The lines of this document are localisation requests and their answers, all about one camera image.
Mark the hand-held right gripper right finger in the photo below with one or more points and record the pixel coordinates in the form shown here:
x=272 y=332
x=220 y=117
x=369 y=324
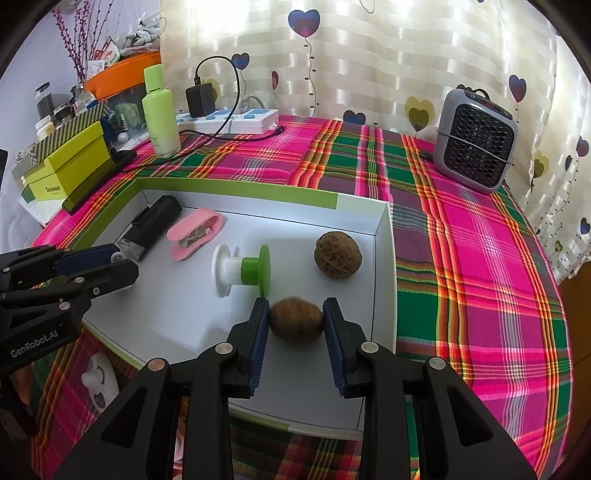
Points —
x=334 y=346

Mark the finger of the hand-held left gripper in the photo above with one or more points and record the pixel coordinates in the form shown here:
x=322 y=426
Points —
x=87 y=258
x=111 y=277

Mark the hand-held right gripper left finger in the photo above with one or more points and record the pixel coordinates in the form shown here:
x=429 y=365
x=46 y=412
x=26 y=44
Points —
x=258 y=346

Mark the brown walnut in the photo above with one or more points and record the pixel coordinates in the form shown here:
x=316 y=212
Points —
x=295 y=321
x=337 y=254

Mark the green and white cardboard box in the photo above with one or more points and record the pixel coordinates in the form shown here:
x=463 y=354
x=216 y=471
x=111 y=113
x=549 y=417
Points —
x=161 y=300

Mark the green and white spool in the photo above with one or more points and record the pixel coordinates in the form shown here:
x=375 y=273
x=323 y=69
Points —
x=256 y=272

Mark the panda shaped black white gadget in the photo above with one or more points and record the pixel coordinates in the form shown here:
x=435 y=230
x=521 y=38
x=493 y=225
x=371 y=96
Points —
x=99 y=387

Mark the black massager with white ball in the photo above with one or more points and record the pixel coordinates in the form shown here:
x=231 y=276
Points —
x=154 y=217

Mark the pink clip with dark slot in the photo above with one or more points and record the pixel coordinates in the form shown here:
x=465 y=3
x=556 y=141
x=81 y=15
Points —
x=203 y=217

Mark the white side table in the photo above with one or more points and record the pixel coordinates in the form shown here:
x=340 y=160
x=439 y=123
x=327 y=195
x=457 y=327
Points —
x=41 y=212

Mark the black smartphone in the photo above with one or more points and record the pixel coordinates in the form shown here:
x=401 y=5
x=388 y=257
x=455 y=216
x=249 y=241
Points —
x=97 y=184

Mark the yellow-green cardboard box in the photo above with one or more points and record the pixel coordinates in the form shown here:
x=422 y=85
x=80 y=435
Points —
x=78 y=157

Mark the chevron patterned box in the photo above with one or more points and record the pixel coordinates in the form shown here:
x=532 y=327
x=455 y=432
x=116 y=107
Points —
x=69 y=129

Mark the pink green plaid tablecloth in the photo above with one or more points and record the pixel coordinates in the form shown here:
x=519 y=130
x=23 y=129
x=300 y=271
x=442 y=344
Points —
x=461 y=277

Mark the pale green packet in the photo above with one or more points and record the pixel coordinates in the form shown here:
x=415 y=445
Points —
x=127 y=115

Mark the light green bottle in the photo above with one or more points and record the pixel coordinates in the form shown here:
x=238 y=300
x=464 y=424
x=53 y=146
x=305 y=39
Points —
x=161 y=120

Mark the dark glass jar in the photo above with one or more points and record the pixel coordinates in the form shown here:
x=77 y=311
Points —
x=43 y=101

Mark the orange storage box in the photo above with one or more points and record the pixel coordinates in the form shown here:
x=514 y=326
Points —
x=124 y=74

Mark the black charger plug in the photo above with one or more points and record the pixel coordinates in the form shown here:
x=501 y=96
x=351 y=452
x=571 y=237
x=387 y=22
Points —
x=201 y=101

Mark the bundle of paper cards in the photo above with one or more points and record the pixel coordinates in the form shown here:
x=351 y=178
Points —
x=104 y=57

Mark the pink blossom branches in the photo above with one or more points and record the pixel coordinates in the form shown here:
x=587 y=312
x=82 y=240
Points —
x=76 y=50

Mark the white power strip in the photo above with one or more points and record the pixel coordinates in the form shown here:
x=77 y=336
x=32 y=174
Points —
x=249 y=120

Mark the white plastic bags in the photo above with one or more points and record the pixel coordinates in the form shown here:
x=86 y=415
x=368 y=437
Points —
x=138 y=37

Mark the grey desk heater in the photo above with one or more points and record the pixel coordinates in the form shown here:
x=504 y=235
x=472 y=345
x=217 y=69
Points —
x=475 y=138

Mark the heart print curtain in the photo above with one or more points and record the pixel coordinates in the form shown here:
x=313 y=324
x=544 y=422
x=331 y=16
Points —
x=392 y=55

